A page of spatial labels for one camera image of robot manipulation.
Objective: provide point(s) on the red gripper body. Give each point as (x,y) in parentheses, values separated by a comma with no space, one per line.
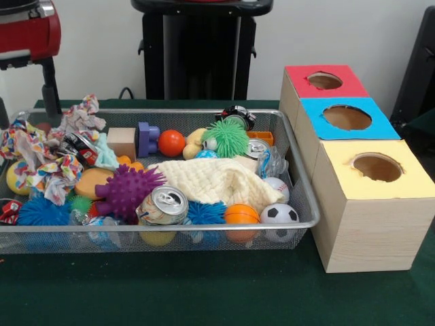
(30,37)

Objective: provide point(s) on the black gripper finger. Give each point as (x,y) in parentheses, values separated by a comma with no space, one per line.
(3,115)
(51,88)

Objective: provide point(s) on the plain wooden cube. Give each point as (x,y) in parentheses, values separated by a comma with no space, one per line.
(123,141)

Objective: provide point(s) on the purple spiky ball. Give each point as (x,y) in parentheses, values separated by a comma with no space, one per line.
(129,191)

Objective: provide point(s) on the clear mesh bin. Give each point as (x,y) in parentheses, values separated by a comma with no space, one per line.
(309,204)

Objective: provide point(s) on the wooden box with three holes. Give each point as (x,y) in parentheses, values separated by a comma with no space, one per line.
(367,231)

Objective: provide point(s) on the colourful patterned cloth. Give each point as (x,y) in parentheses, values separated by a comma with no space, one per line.
(47,159)

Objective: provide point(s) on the yellow ball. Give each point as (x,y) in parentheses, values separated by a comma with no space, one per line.
(13,180)

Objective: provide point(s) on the orange foam ball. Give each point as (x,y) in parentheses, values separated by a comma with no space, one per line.
(92,182)

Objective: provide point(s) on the blue spiky ball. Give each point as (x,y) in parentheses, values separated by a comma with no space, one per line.
(46,210)

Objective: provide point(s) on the purple toy block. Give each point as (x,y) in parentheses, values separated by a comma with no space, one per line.
(148,138)

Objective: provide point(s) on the small red ball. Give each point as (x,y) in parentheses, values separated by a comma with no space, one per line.
(172,142)

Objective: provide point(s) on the crushed silver can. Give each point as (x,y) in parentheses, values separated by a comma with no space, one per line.
(166,204)

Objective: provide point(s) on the green fuzzy toy with eyes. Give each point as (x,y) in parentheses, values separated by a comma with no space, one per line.
(230,139)

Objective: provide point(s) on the cream knitted cloth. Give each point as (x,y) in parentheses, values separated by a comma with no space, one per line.
(217,182)

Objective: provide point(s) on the small orange basketball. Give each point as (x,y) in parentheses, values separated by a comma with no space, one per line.
(242,214)

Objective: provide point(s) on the small soccer ball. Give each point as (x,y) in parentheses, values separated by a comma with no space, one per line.
(281,214)

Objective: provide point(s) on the black chair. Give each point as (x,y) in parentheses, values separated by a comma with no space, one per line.
(421,75)

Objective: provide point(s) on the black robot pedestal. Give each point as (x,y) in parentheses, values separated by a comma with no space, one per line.
(197,54)

